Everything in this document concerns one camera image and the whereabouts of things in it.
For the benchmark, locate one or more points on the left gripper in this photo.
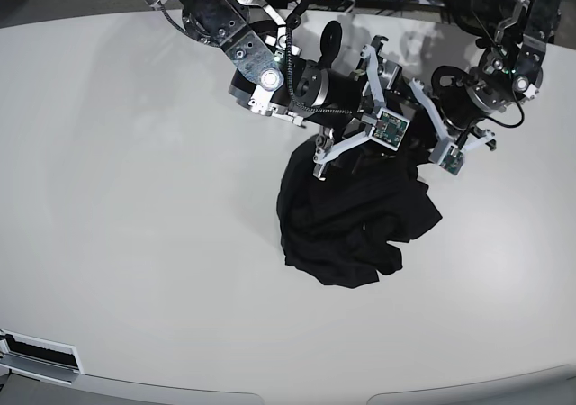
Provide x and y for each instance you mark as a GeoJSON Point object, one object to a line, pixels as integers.
{"type": "Point", "coordinates": [452, 106]}

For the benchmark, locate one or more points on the black t-shirt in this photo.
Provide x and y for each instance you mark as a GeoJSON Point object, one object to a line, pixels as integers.
{"type": "Point", "coordinates": [346, 230]}

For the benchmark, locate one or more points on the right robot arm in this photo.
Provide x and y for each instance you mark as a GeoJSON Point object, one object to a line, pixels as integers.
{"type": "Point", "coordinates": [272, 78]}

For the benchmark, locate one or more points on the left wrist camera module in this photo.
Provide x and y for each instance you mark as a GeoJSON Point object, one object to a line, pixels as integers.
{"type": "Point", "coordinates": [448, 156]}

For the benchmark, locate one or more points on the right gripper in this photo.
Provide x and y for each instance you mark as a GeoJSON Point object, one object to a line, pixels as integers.
{"type": "Point", "coordinates": [344, 107]}

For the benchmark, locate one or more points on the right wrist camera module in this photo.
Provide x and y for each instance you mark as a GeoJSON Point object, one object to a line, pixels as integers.
{"type": "Point", "coordinates": [389, 129]}

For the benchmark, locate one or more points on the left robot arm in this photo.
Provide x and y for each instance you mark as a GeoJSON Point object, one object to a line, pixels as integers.
{"type": "Point", "coordinates": [513, 36]}

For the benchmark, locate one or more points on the table cable grommet slot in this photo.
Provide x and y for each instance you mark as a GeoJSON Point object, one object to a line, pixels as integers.
{"type": "Point", "coordinates": [40, 359]}

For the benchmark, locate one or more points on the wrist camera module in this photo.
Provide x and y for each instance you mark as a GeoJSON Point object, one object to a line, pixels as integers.
{"type": "Point", "coordinates": [448, 156]}
{"type": "Point", "coordinates": [389, 129]}

